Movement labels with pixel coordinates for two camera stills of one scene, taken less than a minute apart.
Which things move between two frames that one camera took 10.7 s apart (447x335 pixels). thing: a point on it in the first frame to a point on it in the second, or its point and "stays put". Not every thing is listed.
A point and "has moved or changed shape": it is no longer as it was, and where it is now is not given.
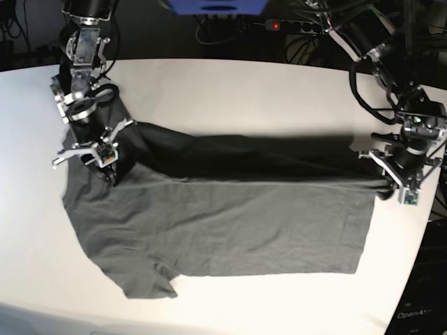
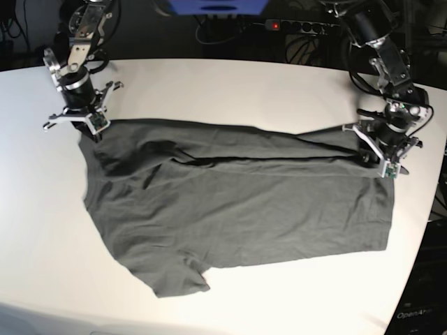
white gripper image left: (103, 153) to (96, 121)
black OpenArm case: (422, 308) stays put
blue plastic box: (219, 7) stays put
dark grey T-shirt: (186, 206) has moved or changed shape
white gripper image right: (410, 183) to (389, 169)
